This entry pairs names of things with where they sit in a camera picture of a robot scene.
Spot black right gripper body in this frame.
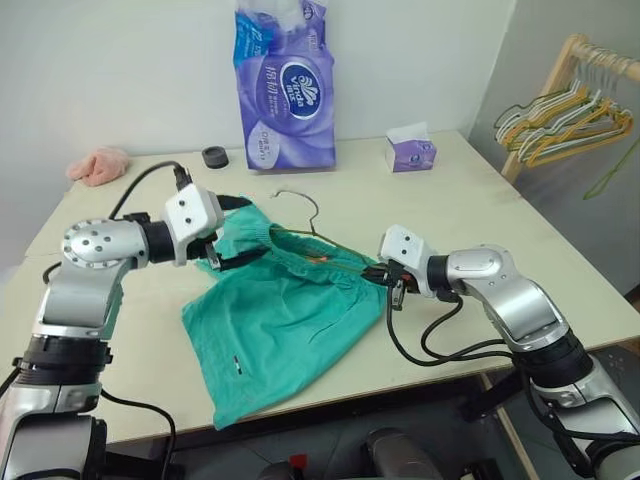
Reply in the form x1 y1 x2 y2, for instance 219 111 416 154
376 261 419 312

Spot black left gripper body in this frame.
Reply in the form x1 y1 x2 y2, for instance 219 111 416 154
186 230 225 274

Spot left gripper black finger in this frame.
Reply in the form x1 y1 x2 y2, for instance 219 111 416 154
218 195 258 212
220 248 269 273

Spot green shorts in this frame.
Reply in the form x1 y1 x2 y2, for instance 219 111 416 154
180 194 391 432

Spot dark green wire hanger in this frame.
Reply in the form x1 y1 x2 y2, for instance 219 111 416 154
269 189 382 277

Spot black round cap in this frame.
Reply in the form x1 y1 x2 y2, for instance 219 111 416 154
201 145 232 171

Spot purple tissue roll pack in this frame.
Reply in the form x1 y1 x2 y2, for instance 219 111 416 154
231 0 338 174

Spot small purple tissue box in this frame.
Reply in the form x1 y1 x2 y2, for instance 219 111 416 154
384 120 436 174

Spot pink cloth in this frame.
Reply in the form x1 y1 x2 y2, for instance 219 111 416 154
66 145 133 189

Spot large dark rounded shape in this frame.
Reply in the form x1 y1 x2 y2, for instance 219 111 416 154
361 426 445 480

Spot bunch of coloured hangers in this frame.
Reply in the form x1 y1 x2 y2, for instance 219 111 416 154
499 97 634 169

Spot wooden clothes rack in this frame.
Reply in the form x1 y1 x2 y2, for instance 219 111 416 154
500 33 640 184

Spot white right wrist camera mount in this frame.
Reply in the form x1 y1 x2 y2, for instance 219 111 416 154
376 224 439 299

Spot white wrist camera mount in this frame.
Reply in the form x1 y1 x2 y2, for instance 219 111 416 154
164 183 227 267
376 224 439 299

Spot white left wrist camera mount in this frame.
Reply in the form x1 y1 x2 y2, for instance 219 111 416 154
164 183 227 267

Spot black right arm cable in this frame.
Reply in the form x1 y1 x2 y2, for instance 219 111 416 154
383 283 601 451

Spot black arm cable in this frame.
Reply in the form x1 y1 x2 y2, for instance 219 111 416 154
42 160 194 457
383 283 601 451

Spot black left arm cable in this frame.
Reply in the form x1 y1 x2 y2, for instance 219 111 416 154
42 160 194 457

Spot black table frame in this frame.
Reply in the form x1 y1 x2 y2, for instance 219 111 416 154
456 371 527 422

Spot light green wire hanger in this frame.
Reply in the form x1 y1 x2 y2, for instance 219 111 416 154
583 143 634 202

